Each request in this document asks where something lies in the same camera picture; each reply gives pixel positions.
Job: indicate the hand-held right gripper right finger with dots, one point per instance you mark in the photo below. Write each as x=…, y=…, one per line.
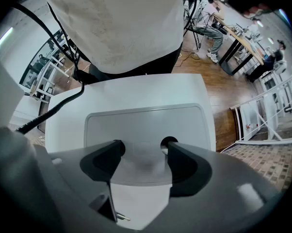
x=187, y=169

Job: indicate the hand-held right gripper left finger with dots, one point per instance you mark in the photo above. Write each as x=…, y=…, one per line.
x=100, y=162

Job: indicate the grey plastic tray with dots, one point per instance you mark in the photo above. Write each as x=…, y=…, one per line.
x=146, y=127

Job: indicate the person's left hand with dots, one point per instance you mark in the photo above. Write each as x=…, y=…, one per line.
x=254, y=10

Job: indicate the long wooden table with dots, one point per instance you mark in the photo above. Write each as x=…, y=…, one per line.
x=240, y=42

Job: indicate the black folding chair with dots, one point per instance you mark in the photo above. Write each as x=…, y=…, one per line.
x=193, y=29

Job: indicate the white metal railing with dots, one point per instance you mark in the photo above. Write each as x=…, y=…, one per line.
x=269, y=110

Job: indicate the person's black trousers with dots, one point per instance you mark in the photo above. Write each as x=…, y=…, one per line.
x=136, y=68

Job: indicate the dark glass partition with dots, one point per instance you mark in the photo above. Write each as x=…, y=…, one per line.
x=43, y=57

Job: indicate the person's white shirt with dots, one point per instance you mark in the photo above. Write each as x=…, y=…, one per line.
x=117, y=25

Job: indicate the ceiling strip light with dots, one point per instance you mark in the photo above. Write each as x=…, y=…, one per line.
x=2, y=39

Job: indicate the white frame desk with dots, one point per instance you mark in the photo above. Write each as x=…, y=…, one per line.
x=47, y=79

